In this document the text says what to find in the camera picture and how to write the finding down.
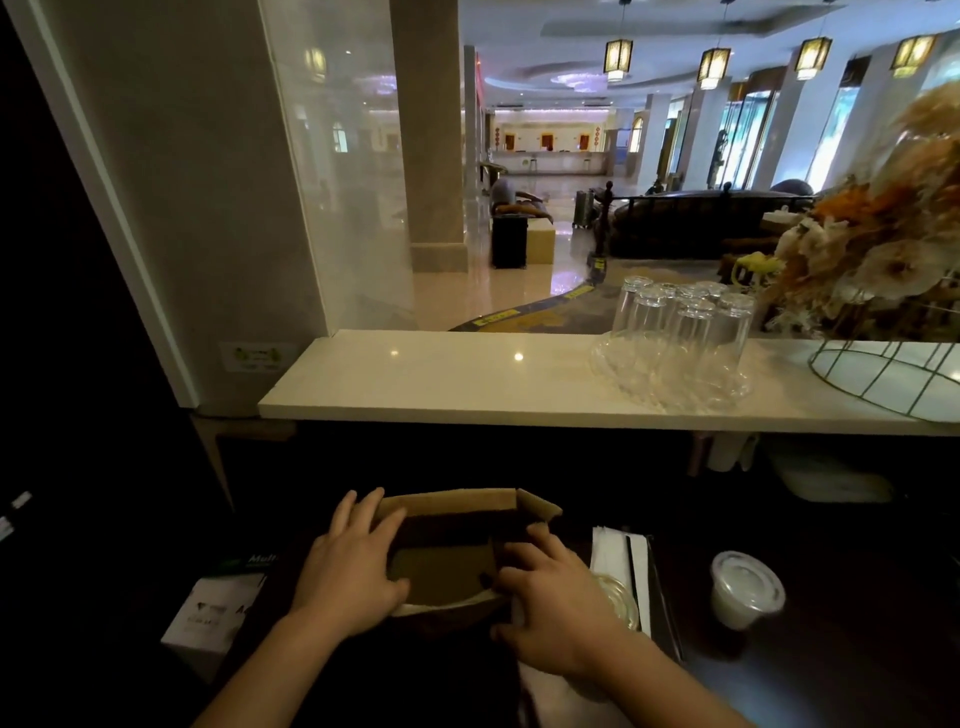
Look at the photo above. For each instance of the white printed paper box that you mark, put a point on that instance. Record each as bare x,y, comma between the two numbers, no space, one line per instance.
214,615

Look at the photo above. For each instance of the person's right thumb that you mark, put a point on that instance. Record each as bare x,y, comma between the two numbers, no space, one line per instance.
504,634

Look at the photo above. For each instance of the stack of white napkins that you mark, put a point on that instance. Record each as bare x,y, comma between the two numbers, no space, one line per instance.
619,566

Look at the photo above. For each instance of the person's left middle finger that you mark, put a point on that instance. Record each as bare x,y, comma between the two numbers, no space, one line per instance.
367,511

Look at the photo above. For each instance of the dark green packet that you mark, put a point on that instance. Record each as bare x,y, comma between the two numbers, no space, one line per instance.
255,564

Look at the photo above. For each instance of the white paper cups stack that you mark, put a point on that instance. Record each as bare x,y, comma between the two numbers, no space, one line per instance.
731,452

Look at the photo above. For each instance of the dark lobby sofa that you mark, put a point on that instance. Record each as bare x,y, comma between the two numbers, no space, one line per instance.
697,221

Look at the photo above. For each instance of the silver suitcase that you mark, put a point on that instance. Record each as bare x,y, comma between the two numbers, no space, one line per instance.
583,210

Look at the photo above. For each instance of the dried flower arrangement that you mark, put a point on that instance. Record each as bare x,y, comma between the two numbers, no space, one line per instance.
877,225

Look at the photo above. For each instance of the group of clear drinking glasses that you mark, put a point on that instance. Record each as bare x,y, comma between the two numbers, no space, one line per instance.
679,337

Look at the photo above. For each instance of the person's right middle finger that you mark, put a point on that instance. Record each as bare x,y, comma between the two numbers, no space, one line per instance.
529,555

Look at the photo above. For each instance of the black suitcase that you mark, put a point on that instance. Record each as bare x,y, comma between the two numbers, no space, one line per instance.
510,241

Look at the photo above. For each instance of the person's left thumb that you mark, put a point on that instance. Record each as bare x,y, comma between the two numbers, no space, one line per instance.
399,598

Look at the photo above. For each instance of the person's right forearm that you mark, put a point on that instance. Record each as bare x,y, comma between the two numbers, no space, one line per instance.
660,690

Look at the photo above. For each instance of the clear glass tray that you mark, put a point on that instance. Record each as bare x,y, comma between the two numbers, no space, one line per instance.
667,390

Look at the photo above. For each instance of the brown cardboard box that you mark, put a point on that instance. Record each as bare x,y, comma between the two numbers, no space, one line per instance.
457,559

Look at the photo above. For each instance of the lidded clear plastic cup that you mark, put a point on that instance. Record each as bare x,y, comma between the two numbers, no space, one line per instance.
744,592

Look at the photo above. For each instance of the white wall sticker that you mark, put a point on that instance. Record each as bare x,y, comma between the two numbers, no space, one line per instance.
256,357

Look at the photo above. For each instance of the person's right hand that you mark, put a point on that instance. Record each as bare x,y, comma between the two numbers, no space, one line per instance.
566,615

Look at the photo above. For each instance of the square stone column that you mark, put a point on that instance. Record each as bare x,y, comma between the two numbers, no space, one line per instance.
431,135

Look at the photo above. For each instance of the white plastic container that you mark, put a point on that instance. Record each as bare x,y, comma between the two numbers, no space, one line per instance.
829,476

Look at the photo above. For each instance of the person's left forearm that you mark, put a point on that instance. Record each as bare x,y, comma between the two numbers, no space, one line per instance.
262,675

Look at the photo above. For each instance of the hanging lantern lamp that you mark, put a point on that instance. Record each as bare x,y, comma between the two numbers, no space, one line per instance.
911,54
618,56
812,56
713,66

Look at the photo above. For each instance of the person's left hand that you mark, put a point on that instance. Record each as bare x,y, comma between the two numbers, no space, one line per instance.
341,577

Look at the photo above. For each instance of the clear glass ashtray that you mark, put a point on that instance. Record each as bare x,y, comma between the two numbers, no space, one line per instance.
622,600

